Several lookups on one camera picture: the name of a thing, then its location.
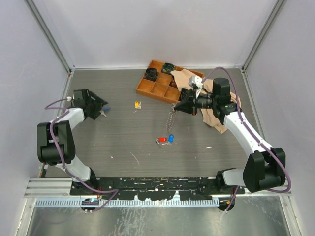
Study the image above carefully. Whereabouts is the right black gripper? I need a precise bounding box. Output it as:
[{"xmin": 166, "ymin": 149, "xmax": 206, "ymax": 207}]
[{"xmin": 174, "ymin": 88, "xmax": 218, "ymax": 116}]

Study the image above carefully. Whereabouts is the metal disc keyring holder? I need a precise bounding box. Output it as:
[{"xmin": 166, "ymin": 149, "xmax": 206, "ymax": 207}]
[{"xmin": 166, "ymin": 103, "xmax": 177, "ymax": 133}]

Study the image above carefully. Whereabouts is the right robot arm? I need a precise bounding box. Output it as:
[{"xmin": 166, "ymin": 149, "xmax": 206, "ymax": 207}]
[{"xmin": 174, "ymin": 76, "xmax": 285, "ymax": 194}]

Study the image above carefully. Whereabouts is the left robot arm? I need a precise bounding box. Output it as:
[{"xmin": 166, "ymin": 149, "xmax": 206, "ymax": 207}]
[{"xmin": 37, "ymin": 88, "xmax": 108, "ymax": 195}]

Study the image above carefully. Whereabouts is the beige cloth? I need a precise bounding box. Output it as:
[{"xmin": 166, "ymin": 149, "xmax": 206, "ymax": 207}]
[{"xmin": 171, "ymin": 69, "xmax": 241, "ymax": 134}]

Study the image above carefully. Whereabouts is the blue tagged key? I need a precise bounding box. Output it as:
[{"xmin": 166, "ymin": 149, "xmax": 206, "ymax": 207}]
[{"xmin": 167, "ymin": 134, "xmax": 174, "ymax": 145}]

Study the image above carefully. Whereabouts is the wooden compartment tray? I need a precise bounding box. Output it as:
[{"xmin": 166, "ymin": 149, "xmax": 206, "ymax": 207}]
[{"xmin": 135, "ymin": 59, "xmax": 205, "ymax": 104}]

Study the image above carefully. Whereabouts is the yellow tagged key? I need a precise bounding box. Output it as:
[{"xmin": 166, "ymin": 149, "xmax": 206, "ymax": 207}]
[{"xmin": 134, "ymin": 101, "xmax": 142, "ymax": 109}]

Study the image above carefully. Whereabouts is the dark band coil top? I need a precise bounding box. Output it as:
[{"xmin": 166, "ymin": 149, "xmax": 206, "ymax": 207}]
[{"xmin": 161, "ymin": 62, "xmax": 176, "ymax": 74}]

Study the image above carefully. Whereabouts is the dark band coil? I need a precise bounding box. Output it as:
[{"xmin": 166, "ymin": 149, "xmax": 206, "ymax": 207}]
[
  {"xmin": 143, "ymin": 68, "xmax": 158, "ymax": 82},
  {"xmin": 161, "ymin": 62, "xmax": 176, "ymax": 74}
]

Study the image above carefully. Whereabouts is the red tagged key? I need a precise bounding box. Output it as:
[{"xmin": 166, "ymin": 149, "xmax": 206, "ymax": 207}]
[{"xmin": 155, "ymin": 137, "xmax": 168, "ymax": 147}]

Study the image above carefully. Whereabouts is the dark band coil left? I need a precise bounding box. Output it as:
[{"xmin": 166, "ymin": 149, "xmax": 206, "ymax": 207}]
[{"xmin": 143, "ymin": 68, "xmax": 158, "ymax": 82}]

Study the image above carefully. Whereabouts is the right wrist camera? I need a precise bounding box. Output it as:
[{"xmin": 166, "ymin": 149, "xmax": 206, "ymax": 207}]
[{"xmin": 189, "ymin": 75, "xmax": 203, "ymax": 98}]

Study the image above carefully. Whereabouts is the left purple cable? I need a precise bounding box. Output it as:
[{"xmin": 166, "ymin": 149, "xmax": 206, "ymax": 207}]
[{"xmin": 44, "ymin": 96, "xmax": 119, "ymax": 212}]

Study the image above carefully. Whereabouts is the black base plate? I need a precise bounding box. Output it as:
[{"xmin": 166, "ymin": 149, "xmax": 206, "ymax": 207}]
[{"xmin": 70, "ymin": 176, "xmax": 246, "ymax": 201}]

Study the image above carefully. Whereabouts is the grey cable duct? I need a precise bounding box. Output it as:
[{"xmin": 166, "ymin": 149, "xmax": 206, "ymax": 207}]
[{"xmin": 35, "ymin": 197, "xmax": 219, "ymax": 208}]

